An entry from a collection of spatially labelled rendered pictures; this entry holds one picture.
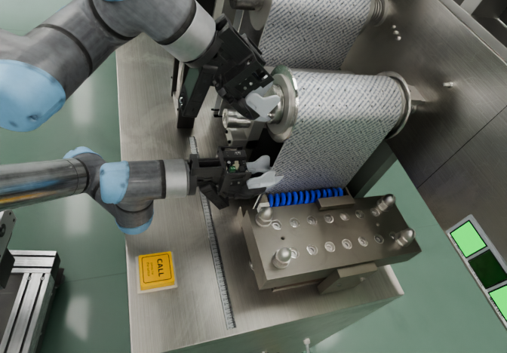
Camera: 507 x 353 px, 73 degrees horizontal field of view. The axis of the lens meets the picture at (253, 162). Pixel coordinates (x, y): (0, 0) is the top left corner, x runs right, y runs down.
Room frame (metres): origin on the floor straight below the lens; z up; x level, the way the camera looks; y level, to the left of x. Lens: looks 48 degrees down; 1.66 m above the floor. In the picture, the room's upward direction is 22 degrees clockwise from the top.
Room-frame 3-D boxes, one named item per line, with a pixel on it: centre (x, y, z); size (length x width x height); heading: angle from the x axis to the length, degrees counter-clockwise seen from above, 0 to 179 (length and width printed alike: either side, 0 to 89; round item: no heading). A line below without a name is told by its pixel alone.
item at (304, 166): (0.55, -0.14, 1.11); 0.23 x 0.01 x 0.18; 122
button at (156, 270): (0.27, 0.11, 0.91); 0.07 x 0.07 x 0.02; 32
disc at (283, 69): (0.53, 0.00, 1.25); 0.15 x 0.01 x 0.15; 32
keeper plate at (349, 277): (0.40, -0.30, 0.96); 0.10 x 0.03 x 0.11; 122
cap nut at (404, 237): (0.51, -0.40, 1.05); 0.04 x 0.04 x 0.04
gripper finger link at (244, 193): (0.43, 0.00, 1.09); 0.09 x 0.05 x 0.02; 121
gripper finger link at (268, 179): (0.46, -0.04, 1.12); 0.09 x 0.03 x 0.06; 121
